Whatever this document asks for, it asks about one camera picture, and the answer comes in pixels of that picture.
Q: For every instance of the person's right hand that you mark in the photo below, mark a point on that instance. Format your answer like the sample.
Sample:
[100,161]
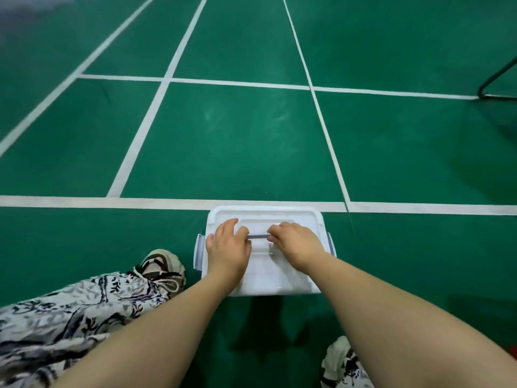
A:
[299,246]

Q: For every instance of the person's left beige sneaker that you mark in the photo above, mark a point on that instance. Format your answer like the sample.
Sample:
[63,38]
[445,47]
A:
[161,266]

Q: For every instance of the person's right beige sneaker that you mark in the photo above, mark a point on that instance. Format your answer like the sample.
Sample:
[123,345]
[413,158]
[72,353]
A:
[341,365]

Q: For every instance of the person's right forearm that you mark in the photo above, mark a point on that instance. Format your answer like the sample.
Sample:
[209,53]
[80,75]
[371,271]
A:
[404,331]

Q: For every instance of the black white patterned trousers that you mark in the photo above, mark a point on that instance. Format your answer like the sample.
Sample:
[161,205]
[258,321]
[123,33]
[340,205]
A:
[60,315]

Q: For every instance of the person's left fingers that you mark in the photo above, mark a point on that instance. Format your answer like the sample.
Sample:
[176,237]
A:
[227,228]

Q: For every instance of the person's right fingers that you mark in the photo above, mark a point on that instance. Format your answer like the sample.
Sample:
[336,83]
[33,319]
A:
[279,232]

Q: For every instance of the person's left forearm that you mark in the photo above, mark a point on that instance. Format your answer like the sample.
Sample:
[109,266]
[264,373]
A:
[161,335]

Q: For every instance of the person's left hand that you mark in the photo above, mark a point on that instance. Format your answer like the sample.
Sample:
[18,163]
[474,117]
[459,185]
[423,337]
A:
[228,254]

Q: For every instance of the white plastic storage box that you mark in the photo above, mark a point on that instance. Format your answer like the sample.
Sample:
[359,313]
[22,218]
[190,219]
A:
[264,274]

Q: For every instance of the person's beige sneaker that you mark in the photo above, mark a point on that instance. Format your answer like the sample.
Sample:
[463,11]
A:
[161,266]
[341,365]

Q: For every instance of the black metal stand frame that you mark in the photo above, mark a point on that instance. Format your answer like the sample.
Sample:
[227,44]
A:
[490,84]

